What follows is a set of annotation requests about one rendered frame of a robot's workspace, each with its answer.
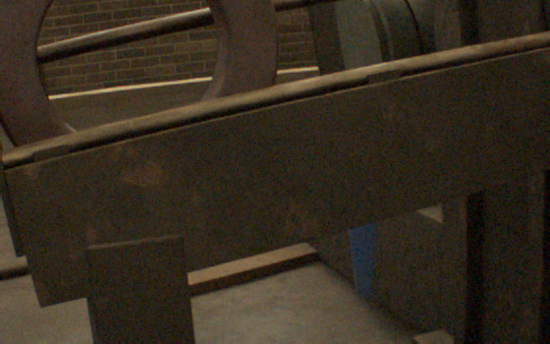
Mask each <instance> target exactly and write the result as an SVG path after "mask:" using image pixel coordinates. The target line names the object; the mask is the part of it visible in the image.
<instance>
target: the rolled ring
mask: <svg viewBox="0 0 550 344"><path fill-rule="evenodd" d="M53 1H54V0H0V124H1V125H2V129H3V130H4V132H5V133H6V135H7V136H8V138H9V140H10V141H11V142H12V144H13V145H14V147H17V146H22V145H25V144H30V143H37V142H40V141H45V140H49V139H53V138H57V137H62V136H65V135H69V134H73V133H78V131H76V130H74V129H73V128H71V127H70V126H68V125H67V124H66V123H65V121H63V120H62V119H61V118H60V117H59V116H58V115H57V114H56V113H55V110H54V109H53V108H52V107H51V105H50V104H49V102H48V101H47V97H46V95H45V93H44V91H43V89H42V86H41V81H40V78H39V74H38V71H37V68H38V65H37V46H38V41H39V35H40V30H41V26H42V23H43V20H44V17H45V15H46V13H47V12H48V10H49V8H50V6H51V4H52V3H53ZM205 2H206V3H207V5H208V7H209V10H210V12H211V15H212V17H213V20H214V24H215V27H216V33H217V42H218V53H217V62H216V68H214V72H213V75H212V78H211V82H210V85H209V87H208V89H207V91H206V93H205V95H204V97H203V98H202V100H201V102H203V101H207V100H212V99H216V98H222V97H226V96H231V95H235V94H240V93H245V92H250V91H254V90H259V89H264V88H269V87H273V86H274V85H275V81H276V76H277V70H278V62H279V32H278V24H277V18H276V13H275V9H274V5H273V2H272V0H205Z"/></svg>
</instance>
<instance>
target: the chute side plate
mask: <svg viewBox="0 0 550 344"><path fill-rule="evenodd" d="M548 170H550V47H547V48H544V49H536V50H533V51H529V52H522V53H518V54H514V55H510V56H509V55H507V56H502V57H499V58H494V59H491V60H489V59H487V60H483V61H479V62H474V63H471V64H463V65H460V66H455V67H451V68H446V69H443V70H439V71H437V70H434V71H430V72H425V73H421V74H418V75H413V76H409V77H404V78H400V79H396V80H394V79H392V80H388V81H383V82H379V83H375V84H370V85H366V86H357V87H352V88H348V89H344V90H339V91H335V92H330V93H325V94H321V95H317V96H313V97H308V98H303V99H299V100H294V101H290V102H285V103H280V104H275V105H271V106H267V107H261V108H257V110H252V111H249V112H245V113H239V114H235V115H230V116H226V117H221V118H216V119H212V120H207V121H203V122H197V123H193V124H189V125H187V126H185V127H181V128H176V129H172V130H167V131H162V132H158V133H153V134H149V135H145V136H140V137H136V138H131V139H127V140H124V141H123V142H118V143H110V144H107V145H102V146H99V147H95V148H90V149H86V150H81V151H77V152H74V153H69V154H65V155H61V156H57V157H53V158H49V159H45V160H40V161H37V162H33V163H30V164H26V165H21V166H18V167H14V168H10V169H7V170H6V171H5V174H6V178H7V184H8V190H9V194H10V198H11V202H12V206H13V210H14V212H15V216H16V220H17V224H18V228H19V232H20V236H21V240H22V244H23V248H24V252H25V256H26V260H27V267H28V271H29V274H30V278H31V280H32V282H33V286H34V290H35V294H36V298H37V302H38V304H39V306H40V307H41V308H45V307H48V306H52V305H58V304H62V303H65V302H69V301H70V302H72V301H74V300H78V299H81V298H84V297H87V298H88V297H91V296H92V288H91V284H90V279H89V269H88V260H87V252H86V251H85V250H86V247H87V246H90V245H93V246H97V245H104V244H110V243H117V242H124V241H131V240H133V241H137V240H144V239H151V238H158V237H165V236H172V235H178V234H180V235H183V237H184V245H185V250H186V257H187V269H188V272H192V271H196V270H199V269H203V268H207V267H209V266H214V265H218V264H221V263H225V262H229V261H231V262H233V260H234V261H236V259H238V260H241V258H242V259H245V258H247V257H251V256H255V255H258V254H263V253H267V252H271V251H274V250H278V249H282V248H286V247H290V246H293V245H296V244H300V243H304V242H308V241H312V240H316V239H320V238H323V237H327V236H332V234H335V233H339V232H343V231H346V230H350V229H354V228H358V227H361V226H365V225H369V224H372V223H376V222H380V220H383V219H387V218H391V217H394V216H398V215H402V214H406V213H409V212H413V211H417V210H420V209H423V208H424V207H428V206H431V205H434V204H438V203H441V202H445V201H451V200H454V199H458V198H462V197H465V196H469V195H472V194H475V192H479V191H483V190H486V189H489V188H493V187H496V186H499V185H503V184H506V183H509V182H513V181H516V180H518V179H522V178H525V177H529V176H531V175H535V174H538V173H541V172H544V171H548Z"/></svg>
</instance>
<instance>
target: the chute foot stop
mask: <svg viewBox="0 0 550 344"><path fill-rule="evenodd" d="M0 195H1V198H2V202H3V206H4V212H5V216H6V220H7V224H8V228H9V232H10V236H11V240H12V244H13V248H14V252H15V255H16V257H19V258H21V257H23V256H24V255H25V252H24V248H23V244H22V240H21V236H20V232H19V228H18V224H17V220H16V216H15V212H14V210H13V206H12V202H11V198H10V194H9V190H8V184H7V178H6V174H5V168H4V165H3V161H2V156H1V152H0Z"/></svg>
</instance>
